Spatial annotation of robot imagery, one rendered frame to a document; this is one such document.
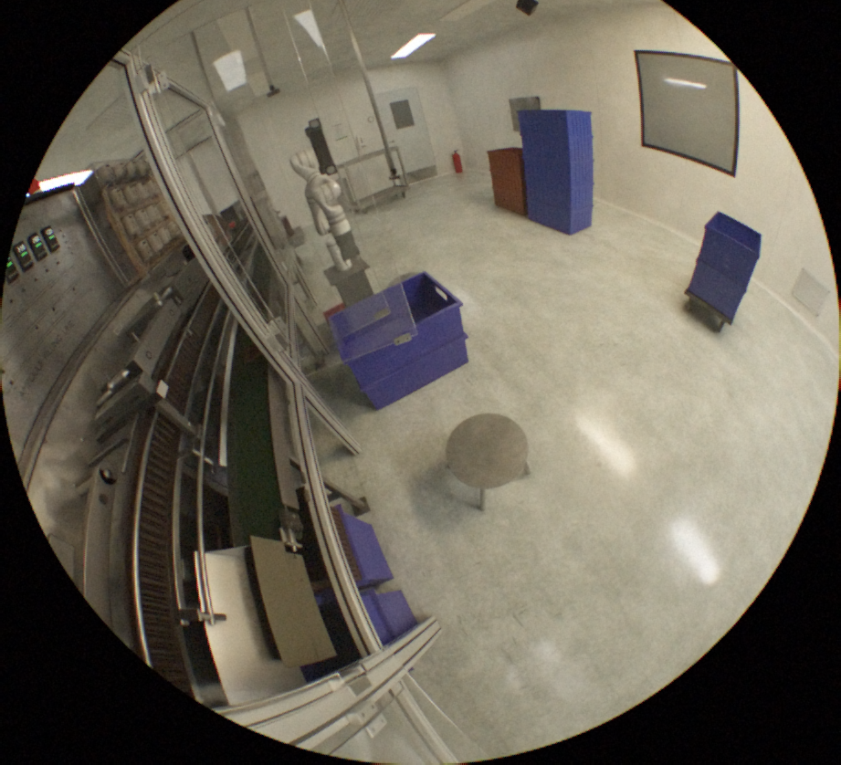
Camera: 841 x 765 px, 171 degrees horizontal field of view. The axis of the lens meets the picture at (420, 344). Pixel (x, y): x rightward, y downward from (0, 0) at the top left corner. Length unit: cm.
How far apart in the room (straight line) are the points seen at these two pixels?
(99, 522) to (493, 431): 115
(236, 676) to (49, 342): 91
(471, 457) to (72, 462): 121
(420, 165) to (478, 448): 582
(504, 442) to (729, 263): 178
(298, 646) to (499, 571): 82
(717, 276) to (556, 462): 160
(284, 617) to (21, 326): 95
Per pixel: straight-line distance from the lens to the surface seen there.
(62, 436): 88
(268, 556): 62
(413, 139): 624
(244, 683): 67
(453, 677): 132
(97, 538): 64
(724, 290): 220
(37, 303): 109
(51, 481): 84
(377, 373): 134
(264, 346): 92
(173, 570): 62
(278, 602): 60
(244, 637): 66
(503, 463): 102
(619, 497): 134
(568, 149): 276
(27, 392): 96
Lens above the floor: 121
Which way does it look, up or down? 43 degrees down
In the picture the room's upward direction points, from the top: 18 degrees counter-clockwise
